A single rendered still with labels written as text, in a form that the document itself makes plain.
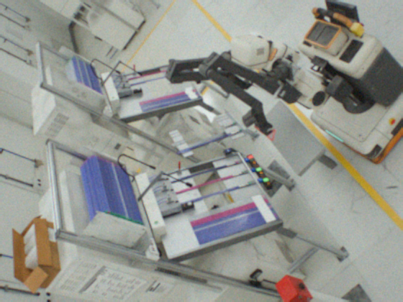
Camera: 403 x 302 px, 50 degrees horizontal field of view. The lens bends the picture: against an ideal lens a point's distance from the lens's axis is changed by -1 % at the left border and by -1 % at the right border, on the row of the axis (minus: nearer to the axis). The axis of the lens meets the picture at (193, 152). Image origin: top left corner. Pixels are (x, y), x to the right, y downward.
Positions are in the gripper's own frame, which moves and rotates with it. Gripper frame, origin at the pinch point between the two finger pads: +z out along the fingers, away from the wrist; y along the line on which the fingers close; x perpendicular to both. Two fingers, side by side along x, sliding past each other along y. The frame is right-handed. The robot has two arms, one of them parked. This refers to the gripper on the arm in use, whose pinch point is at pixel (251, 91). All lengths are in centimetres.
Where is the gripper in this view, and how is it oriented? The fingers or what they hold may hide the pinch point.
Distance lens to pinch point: 293.6
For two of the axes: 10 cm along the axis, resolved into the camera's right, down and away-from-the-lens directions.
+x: -1.4, -7.5, 6.5
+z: 7.3, 3.6, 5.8
